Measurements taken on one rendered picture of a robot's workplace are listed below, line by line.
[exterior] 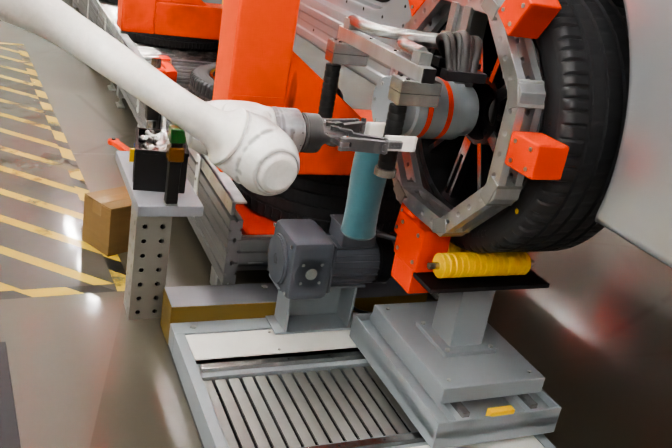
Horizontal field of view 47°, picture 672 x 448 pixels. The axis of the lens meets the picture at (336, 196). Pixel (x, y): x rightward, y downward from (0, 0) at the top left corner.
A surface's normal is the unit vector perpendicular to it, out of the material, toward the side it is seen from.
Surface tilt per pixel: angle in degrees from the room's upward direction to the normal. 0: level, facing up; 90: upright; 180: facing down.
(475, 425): 90
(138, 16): 90
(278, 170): 94
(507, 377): 0
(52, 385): 0
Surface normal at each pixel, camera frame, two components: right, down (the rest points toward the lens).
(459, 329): 0.37, 0.38
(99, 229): -0.64, 0.17
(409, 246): -0.91, -0.01
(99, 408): 0.16, -0.93
